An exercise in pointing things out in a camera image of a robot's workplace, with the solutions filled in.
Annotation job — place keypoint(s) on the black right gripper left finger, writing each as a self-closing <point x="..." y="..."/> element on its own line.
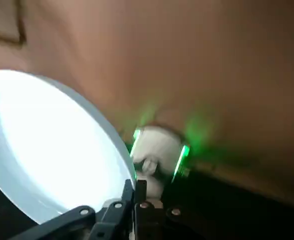
<point x="111" y="212"/>

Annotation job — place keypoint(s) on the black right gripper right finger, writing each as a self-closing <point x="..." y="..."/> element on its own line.
<point x="149" y="220"/>

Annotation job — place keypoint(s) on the blue round plate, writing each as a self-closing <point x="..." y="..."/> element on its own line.
<point x="49" y="145"/>

